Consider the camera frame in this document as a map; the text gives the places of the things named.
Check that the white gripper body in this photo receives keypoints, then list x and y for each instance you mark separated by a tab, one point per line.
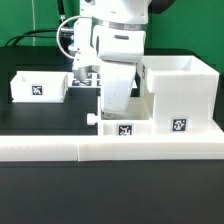
116	85

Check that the white front drawer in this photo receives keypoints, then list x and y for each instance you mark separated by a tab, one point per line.
137	120

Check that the white drawer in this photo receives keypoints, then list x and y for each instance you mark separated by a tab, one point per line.
137	120
39	87

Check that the white drawer box frame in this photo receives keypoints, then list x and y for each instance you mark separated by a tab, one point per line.
178	96

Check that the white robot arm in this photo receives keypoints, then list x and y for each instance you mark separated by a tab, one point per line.
111	39

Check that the white rear drawer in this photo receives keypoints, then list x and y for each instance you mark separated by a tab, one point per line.
39	87

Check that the white marker tag plate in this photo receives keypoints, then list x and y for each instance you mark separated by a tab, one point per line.
93	80

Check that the white L-shaped fence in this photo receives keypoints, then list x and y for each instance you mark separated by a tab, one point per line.
111	148

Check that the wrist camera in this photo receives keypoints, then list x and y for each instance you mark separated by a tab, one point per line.
83	60

